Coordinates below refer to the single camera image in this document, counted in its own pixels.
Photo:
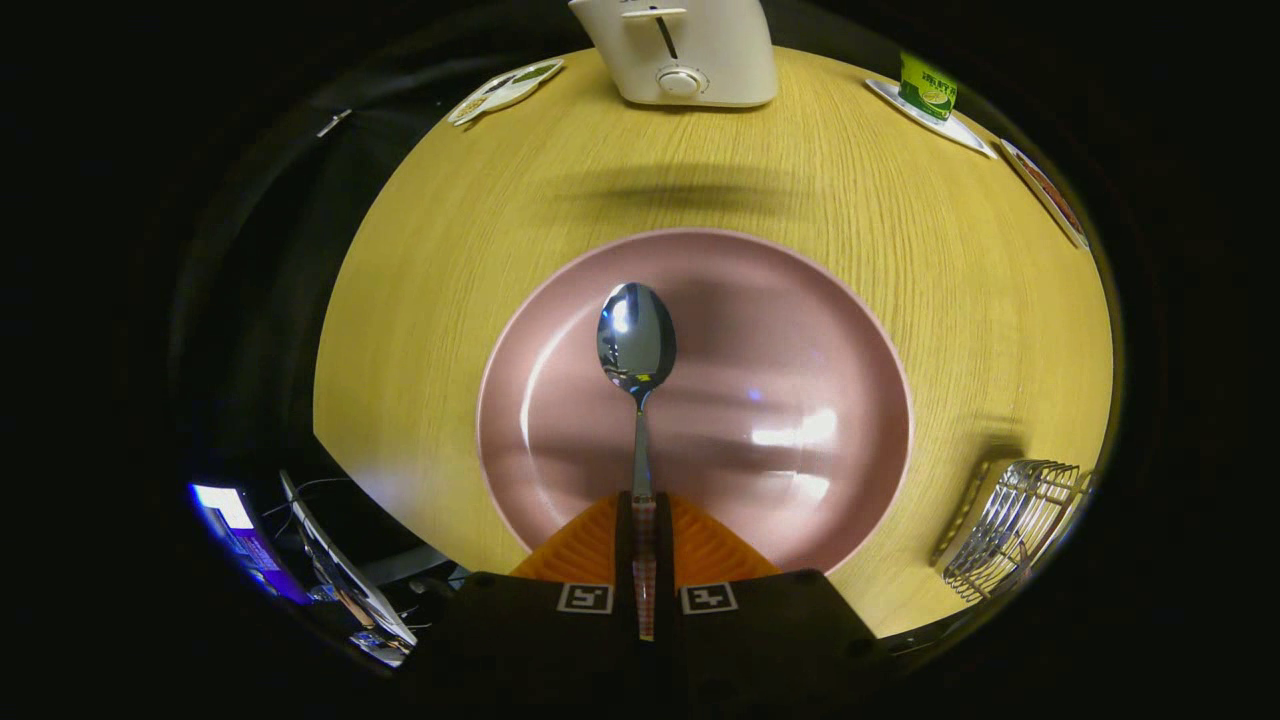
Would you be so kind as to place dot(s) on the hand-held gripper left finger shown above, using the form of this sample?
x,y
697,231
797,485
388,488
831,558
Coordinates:
x,y
623,540

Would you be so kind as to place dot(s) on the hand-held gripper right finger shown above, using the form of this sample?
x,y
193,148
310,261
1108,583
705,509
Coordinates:
x,y
665,540

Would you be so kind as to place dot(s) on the pink round plate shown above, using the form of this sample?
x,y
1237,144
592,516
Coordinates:
x,y
760,330

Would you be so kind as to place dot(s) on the white framed board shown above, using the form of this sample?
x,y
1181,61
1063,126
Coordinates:
x,y
340,570

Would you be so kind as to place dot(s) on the lit computer monitor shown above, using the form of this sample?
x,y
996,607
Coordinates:
x,y
225,505

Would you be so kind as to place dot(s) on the black backdrop cloth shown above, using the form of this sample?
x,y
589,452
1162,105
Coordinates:
x,y
280,250

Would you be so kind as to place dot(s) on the white compartment tray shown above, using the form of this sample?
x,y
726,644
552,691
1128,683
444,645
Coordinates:
x,y
500,92

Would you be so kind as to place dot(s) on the cream white toaster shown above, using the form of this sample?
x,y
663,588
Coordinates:
x,y
720,60

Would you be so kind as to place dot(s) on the white square coaster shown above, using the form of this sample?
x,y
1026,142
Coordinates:
x,y
960,135

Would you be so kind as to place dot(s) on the silver clip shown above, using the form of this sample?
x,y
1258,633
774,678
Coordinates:
x,y
333,123

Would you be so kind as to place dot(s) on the white plate of food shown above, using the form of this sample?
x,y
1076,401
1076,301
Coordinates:
x,y
1045,190

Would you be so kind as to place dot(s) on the green label drink bottle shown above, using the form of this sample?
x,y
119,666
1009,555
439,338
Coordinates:
x,y
925,90

